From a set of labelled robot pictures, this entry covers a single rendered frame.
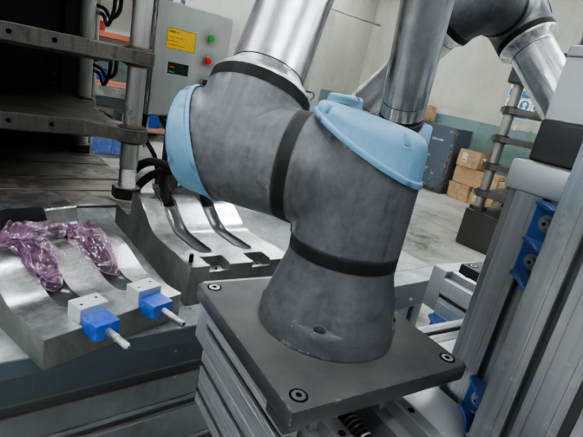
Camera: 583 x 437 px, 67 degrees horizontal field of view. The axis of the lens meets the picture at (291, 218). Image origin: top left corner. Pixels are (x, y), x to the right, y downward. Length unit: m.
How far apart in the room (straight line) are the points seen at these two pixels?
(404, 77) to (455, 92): 7.85
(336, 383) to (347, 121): 0.23
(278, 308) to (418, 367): 0.15
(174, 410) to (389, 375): 0.74
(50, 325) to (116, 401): 0.29
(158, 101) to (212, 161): 1.30
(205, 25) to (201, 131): 1.35
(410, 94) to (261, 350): 0.47
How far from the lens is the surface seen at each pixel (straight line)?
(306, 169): 0.40
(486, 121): 8.15
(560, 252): 0.47
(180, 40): 1.75
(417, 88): 0.73
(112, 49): 1.56
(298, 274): 0.43
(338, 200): 0.40
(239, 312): 0.49
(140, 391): 1.04
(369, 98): 1.06
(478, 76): 8.40
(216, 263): 1.00
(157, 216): 1.14
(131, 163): 1.60
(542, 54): 1.03
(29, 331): 0.80
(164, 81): 1.73
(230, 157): 0.43
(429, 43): 0.71
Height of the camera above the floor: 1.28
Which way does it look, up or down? 17 degrees down
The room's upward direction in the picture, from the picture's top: 12 degrees clockwise
